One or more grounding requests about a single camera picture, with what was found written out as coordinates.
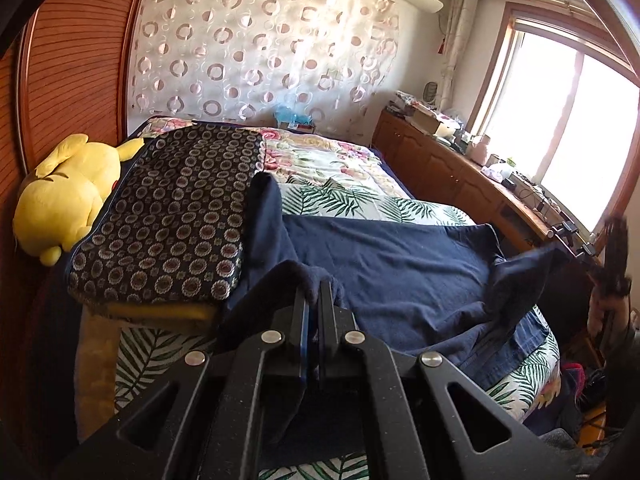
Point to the wooden side cabinet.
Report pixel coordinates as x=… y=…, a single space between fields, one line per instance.
x=440 y=165

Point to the cardboard box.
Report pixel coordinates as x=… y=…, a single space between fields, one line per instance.
x=425 y=119

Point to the wooden-framed window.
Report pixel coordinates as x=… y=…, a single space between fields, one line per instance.
x=575 y=125

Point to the navy blue printed t-shirt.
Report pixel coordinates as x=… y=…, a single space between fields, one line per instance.
x=400 y=280

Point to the small grey desk fan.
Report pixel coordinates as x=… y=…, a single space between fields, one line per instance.
x=431 y=92

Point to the person's right hand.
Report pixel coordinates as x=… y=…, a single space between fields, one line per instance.
x=599 y=312

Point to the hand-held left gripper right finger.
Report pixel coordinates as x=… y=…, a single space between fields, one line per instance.
x=327 y=340

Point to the white window curtain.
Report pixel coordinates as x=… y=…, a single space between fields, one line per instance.
x=457 y=45

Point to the yellow plush toy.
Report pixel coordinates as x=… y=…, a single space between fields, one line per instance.
x=65 y=195

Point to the floral quilt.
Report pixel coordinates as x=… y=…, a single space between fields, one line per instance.
x=320 y=160

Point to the dark circle-patterned cushion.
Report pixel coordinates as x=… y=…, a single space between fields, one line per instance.
x=175 y=210

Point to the blue plastic bag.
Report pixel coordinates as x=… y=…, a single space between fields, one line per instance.
x=290 y=117

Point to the wooden slatted wardrobe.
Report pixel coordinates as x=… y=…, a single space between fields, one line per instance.
x=70 y=70

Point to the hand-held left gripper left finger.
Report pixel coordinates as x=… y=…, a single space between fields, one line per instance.
x=304 y=360

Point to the black desk clamp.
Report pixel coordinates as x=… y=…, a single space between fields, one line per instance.
x=570 y=237

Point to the circle-patterned sheer curtain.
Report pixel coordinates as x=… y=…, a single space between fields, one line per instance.
x=250 y=50

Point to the leaf-print bed sheet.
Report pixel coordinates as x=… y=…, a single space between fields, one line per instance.
x=350 y=200

